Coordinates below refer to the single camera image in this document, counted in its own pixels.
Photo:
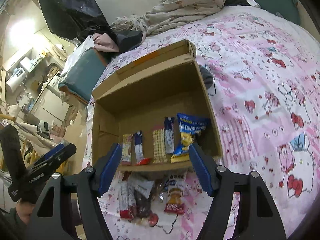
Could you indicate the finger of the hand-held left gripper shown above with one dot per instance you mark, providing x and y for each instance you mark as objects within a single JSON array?
[
  {"x": 62, "y": 155},
  {"x": 51, "y": 153}
]

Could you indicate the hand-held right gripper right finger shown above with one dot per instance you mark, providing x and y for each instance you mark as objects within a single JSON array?
[{"x": 203, "y": 170}]

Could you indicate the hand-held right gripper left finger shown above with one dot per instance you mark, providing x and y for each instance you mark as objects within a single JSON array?
[{"x": 110, "y": 170}]

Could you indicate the red yellow small packet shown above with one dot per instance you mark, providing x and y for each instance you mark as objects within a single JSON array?
[{"x": 127, "y": 150}]

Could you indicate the red white snack bar packet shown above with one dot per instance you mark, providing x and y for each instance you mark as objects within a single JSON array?
[{"x": 126, "y": 200}]

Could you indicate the white labelled snack packet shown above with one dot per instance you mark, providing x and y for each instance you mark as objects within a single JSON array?
[{"x": 142, "y": 183}]

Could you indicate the blue white stick packet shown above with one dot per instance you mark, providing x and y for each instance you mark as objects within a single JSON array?
[
  {"x": 169, "y": 135},
  {"x": 139, "y": 147}
]

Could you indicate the white bread snack packet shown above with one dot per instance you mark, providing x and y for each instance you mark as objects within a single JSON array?
[{"x": 175, "y": 197}]

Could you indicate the blue yellow snack packet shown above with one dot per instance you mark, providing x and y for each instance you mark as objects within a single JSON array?
[{"x": 187, "y": 132}]

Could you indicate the dark red meat snack packet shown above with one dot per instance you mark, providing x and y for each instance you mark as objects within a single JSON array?
[{"x": 142, "y": 203}]

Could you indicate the yellow patterned snack bar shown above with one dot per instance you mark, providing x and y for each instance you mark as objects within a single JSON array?
[{"x": 159, "y": 147}]

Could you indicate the red round candy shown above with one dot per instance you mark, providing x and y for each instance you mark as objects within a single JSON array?
[{"x": 153, "y": 220}]

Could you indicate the brown cardboard box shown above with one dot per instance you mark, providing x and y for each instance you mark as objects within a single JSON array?
[{"x": 155, "y": 97}]

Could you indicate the person's left forearm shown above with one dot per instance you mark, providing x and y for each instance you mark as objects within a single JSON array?
[{"x": 10, "y": 226}]

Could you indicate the person's left hand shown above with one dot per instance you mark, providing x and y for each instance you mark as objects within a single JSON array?
[{"x": 25, "y": 211}]

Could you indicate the white kitchen cabinet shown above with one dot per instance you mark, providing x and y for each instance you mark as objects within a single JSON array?
[{"x": 50, "y": 107}]

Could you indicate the white water heater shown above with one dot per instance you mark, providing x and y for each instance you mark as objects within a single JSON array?
[{"x": 15, "y": 80}]

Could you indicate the teal padded bed board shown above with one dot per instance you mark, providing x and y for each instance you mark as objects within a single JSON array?
[
  {"x": 82, "y": 72},
  {"x": 275, "y": 0}
]

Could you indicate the dark grey cloth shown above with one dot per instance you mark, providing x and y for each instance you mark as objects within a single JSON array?
[{"x": 207, "y": 77}]

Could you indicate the white plastic sheet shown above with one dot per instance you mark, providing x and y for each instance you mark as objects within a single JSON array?
[{"x": 80, "y": 52}]

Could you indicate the pink cloth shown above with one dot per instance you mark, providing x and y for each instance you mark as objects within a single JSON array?
[{"x": 105, "y": 42}]

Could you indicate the black crumpled cloth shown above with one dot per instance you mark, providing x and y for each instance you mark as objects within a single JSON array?
[{"x": 127, "y": 38}]

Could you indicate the black hanging garment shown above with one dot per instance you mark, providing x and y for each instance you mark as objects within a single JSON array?
[{"x": 70, "y": 7}]

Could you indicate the crumpled floral duvet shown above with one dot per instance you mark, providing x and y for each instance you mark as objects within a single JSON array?
[{"x": 190, "y": 2}]

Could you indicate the small white card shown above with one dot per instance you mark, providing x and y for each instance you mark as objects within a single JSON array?
[{"x": 252, "y": 2}]

